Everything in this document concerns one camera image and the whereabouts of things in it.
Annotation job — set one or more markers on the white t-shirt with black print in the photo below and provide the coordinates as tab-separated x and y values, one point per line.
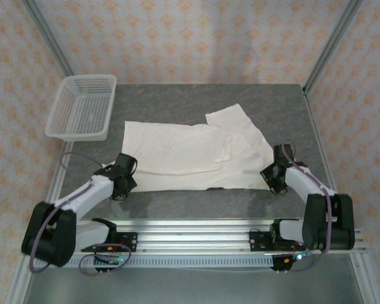
183	152

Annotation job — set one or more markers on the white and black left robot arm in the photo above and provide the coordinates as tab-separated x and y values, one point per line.
85	196

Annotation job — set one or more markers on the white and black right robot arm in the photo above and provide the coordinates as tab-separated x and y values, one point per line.
304	187

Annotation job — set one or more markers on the white perforated plastic basket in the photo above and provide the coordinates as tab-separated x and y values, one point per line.
79	107

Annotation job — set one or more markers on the small circuit board green LED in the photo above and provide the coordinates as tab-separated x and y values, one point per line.
299	256
114	260

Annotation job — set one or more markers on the orange patterned white curtain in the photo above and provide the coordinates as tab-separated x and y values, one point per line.
190	38

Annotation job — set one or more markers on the aluminium table edge rail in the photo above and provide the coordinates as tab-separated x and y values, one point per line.
55	187
323	152

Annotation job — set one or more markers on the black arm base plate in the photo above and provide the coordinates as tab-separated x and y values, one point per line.
130	242
256	242

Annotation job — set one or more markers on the aluminium mounting rail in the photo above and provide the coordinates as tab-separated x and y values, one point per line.
193	240

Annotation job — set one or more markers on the aluminium frame post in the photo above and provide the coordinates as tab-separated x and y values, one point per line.
332	44
49	38

